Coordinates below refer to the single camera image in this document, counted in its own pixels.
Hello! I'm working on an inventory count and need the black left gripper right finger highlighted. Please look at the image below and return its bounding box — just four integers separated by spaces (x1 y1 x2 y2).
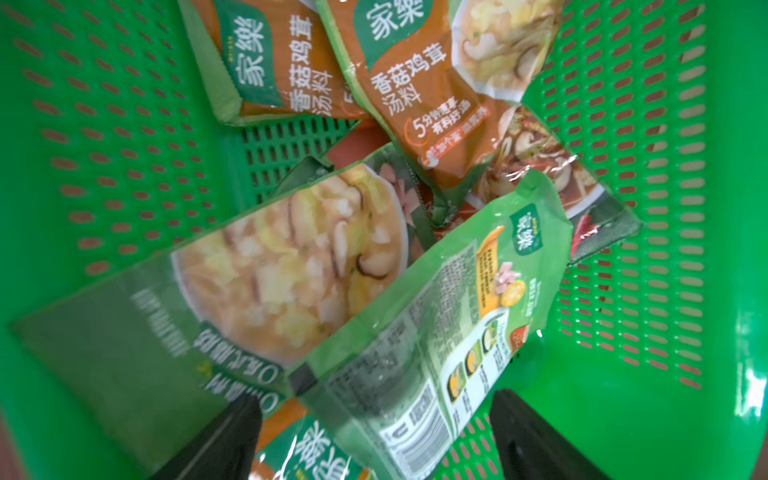
489 389 606 480

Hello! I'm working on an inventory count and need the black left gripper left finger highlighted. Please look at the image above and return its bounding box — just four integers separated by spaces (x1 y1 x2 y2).
151 395 262 480

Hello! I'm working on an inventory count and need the green cream soup packet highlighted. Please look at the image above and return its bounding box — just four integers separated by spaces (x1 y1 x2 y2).
13 145 434 475

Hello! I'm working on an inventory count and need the green soup packet back side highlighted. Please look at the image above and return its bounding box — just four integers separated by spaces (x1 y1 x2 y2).
289 171 573 479

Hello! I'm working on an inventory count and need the red mushroom soup packet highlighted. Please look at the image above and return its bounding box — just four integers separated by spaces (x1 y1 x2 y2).
468 106 643 265

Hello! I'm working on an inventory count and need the orange mushroom soup packet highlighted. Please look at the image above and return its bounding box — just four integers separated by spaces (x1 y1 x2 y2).
317 0 564 226

